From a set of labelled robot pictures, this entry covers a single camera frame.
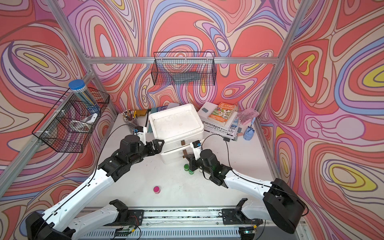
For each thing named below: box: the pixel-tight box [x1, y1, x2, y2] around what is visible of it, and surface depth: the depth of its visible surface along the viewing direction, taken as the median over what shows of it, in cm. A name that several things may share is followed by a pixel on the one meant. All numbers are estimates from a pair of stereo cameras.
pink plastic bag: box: [237, 107, 260, 125], surface depth 121 cm
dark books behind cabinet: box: [147, 102, 181, 115], surface depth 121 cm
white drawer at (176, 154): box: [160, 145, 194, 164], surface depth 85 cm
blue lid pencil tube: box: [68, 79, 101, 115], surface depth 75 cm
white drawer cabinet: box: [149, 104, 205, 165], surface depth 84 cm
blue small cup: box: [243, 126, 255, 141], surface depth 101 cm
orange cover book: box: [208, 102, 236, 127], surface depth 104 cm
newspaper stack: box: [201, 118, 242, 141], surface depth 107 cm
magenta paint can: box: [153, 186, 161, 195], surface depth 82 cm
